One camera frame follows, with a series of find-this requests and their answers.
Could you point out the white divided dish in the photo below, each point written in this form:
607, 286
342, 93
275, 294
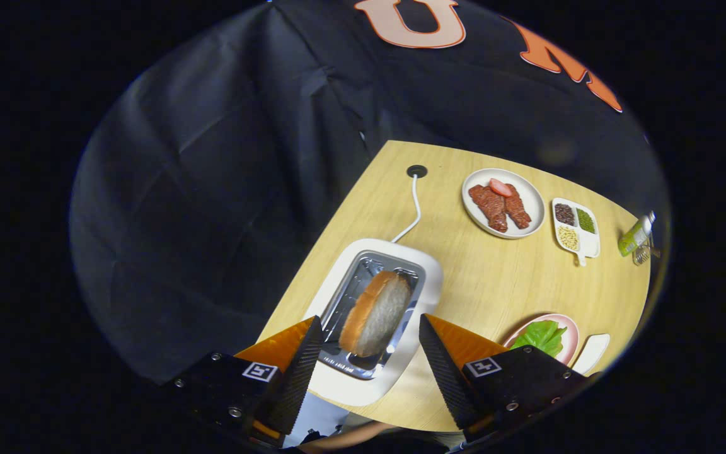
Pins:
590, 244

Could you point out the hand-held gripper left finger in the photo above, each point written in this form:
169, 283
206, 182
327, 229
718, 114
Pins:
300, 378

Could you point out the pink round plate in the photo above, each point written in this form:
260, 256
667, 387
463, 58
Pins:
571, 340

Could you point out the pile of green beans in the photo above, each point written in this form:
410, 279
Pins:
586, 221

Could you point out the green and silver bottle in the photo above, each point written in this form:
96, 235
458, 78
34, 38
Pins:
634, 238

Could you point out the brown meat piece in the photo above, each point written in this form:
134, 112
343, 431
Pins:
489, 208
519, 211

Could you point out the white round plate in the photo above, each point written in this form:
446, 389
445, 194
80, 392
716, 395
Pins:
530, 195

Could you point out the green lettuce leaf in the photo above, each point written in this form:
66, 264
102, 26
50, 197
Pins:
539, 335

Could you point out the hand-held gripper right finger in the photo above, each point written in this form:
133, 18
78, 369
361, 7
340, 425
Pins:
448, 378

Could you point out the brown toasted bread slice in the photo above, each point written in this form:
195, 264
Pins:
375, 315

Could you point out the pile of dark red beans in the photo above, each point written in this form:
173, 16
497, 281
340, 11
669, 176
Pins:
564, 214

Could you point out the red sausage slice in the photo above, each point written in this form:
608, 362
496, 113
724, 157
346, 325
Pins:
500, 187

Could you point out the black backdrop cloth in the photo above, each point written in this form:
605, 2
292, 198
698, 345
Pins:
212, 221

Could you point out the pile of yellow soybeans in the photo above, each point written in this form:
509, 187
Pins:
568, 238

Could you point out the white square plate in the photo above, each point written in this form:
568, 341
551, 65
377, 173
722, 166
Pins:
593, 353

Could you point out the white toaster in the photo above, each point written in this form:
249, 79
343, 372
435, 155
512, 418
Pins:
429, 277

